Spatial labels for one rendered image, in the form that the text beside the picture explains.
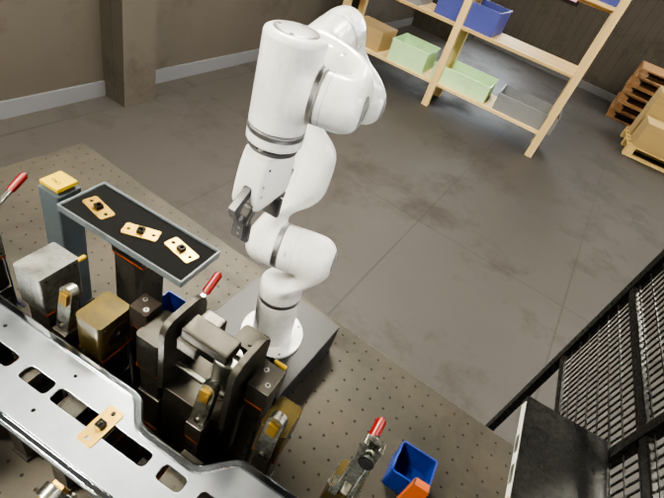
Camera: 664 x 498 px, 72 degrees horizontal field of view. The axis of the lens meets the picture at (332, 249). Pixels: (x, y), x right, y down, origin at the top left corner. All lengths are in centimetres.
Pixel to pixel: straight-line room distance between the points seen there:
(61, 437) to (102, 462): 9
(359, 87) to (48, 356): 86
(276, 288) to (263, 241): 15
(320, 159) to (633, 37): 868
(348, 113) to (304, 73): 7
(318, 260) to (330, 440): 57
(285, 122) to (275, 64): 7
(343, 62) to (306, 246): 51
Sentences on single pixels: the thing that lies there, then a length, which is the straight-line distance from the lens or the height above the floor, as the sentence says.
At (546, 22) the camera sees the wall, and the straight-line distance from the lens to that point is 962.
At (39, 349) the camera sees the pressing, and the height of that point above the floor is 100.
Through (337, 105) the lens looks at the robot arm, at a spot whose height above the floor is 171.
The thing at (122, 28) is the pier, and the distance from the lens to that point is 388.
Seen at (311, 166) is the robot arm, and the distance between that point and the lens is 107.
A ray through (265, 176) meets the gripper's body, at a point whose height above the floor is 157.
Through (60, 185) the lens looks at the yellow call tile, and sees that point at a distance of 132.
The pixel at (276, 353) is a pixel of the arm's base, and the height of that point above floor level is 82.
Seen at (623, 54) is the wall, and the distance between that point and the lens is 956.
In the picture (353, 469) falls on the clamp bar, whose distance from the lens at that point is 93.
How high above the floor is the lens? 194
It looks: 40 degrees down
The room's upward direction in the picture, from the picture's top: 20 degrees clockwise
